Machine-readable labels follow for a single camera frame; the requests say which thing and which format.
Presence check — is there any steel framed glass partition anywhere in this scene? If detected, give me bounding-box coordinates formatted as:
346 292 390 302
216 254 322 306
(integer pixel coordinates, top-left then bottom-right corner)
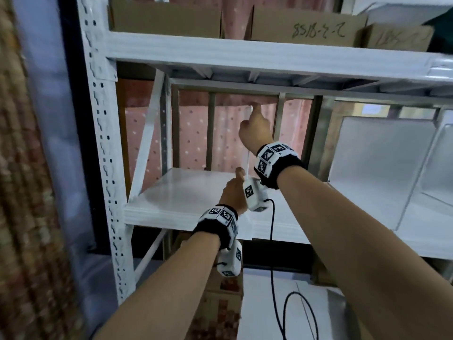
169 77 453 181

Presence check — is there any white plastic divider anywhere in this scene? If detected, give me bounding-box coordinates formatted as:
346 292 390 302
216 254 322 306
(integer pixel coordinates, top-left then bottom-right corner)
237 104 256 242
394 122 453 233
328 116 438 232

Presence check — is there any person's right forearm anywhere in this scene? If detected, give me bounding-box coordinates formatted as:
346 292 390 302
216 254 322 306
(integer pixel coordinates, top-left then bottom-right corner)
276 166 453 340

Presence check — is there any white metal shelving rack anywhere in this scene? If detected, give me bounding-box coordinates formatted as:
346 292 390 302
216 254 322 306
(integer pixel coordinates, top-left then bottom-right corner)
76 0 453 340

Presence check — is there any black wristband with markers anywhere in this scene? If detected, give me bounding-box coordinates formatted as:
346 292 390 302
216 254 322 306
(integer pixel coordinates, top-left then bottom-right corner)
253 141 307 190
193 204 240 250

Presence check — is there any pink dotted curtain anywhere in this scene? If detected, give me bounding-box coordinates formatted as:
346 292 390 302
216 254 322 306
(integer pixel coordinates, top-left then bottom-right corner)
117 0 346 192

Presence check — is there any wide handwritten cardboard box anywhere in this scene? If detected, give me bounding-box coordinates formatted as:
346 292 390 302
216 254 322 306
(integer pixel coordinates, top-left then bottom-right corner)
244 5 369 48

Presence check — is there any green plastic package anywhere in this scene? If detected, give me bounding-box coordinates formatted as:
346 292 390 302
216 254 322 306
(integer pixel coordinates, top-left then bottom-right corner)
426 8 453 55

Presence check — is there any person's right hand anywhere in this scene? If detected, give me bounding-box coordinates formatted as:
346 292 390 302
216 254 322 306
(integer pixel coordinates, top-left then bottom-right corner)
238 103 274 156

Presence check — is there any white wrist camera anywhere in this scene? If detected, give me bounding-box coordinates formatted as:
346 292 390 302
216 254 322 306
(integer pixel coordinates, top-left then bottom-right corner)
216 239 243 277
243 178 270 212

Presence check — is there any red printed cardboard box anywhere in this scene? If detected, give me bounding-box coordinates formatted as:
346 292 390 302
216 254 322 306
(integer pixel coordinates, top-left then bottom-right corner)
184 269 245 340

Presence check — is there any person's left forearm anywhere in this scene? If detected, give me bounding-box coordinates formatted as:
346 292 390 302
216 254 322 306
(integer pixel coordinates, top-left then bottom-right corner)
93 231 221 340

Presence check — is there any person's left hand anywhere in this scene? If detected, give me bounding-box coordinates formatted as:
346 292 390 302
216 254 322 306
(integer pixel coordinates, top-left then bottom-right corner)
218 167 248 216

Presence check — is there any dark wooden frame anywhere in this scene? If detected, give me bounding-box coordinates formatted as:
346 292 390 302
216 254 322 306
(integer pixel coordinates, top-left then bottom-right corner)
58 0 117 254

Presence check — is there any small handwritten cardboard box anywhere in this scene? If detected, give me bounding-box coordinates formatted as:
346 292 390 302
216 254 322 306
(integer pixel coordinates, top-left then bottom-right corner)
361 24 435 52

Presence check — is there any black camera cable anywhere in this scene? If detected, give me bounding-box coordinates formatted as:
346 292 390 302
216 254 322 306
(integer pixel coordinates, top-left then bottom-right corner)
267 198 321 340

